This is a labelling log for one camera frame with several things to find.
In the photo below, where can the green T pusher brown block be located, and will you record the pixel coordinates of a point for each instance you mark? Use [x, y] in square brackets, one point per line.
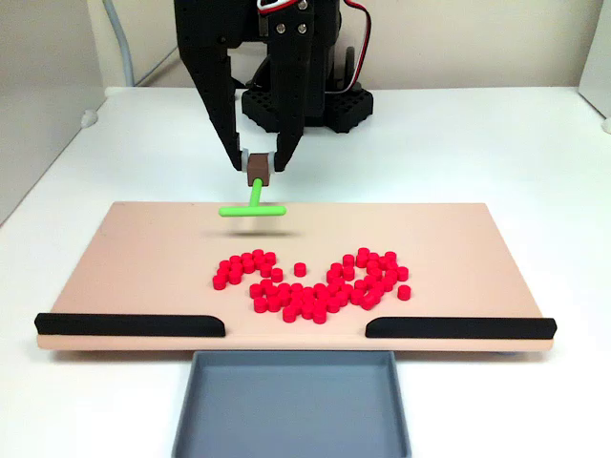
[253, 210]

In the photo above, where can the red cylindrical granule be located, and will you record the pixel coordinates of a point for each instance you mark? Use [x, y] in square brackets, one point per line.
[225, 267]
[277, 275]
[402, 273]
[390, 276]
[272, 294]
[266, 271]
[274, 304]
[373, 295]
[363, 254]
[322, 306]
[219, 283]
[290, 313]
[235, 264]
[335, 270]
[348, 262]
[298, 297]
[372, 267]
[360, 262]
[284, 297]
[357, 296]
[300, 269]
[235, 277]
[267, 285]
[333, 290]
[321, 289]
[404, 291]
[383, 264]
[235, 271]
[360, 286]
[380, 287]
[391, 269]
[372, 259]
[285, 289]
[333, 304]
[270, 259]
[377, 274]
[369, 281]
[260, 304]
[390, 257]
[338, 284]
[296, 305]
[342, 297]
[309, 309]
[332, 276]
[324, 297]
[257, 290]
[223, 275]
[346, 290]
[258, 256]
[309, 293]
[320, 314]
[246, 260]
[348, 273]
[387, 282]
[297, 290]
[309, 300]
[258, 264]
[246, 267]
[370, 301]

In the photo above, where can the beige rectangular board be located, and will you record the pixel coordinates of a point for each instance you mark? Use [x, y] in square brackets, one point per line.
[143, 262]

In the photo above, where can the white panel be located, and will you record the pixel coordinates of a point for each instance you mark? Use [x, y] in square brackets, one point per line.
[596, 47]

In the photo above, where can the small white object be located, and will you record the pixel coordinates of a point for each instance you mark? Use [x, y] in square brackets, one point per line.
[607, 126]

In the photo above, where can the grey shallow tray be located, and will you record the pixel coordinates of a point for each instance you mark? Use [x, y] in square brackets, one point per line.
[291, 410]

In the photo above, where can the black edge rail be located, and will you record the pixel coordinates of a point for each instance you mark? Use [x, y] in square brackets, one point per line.
[119, 325]
[453, 328]

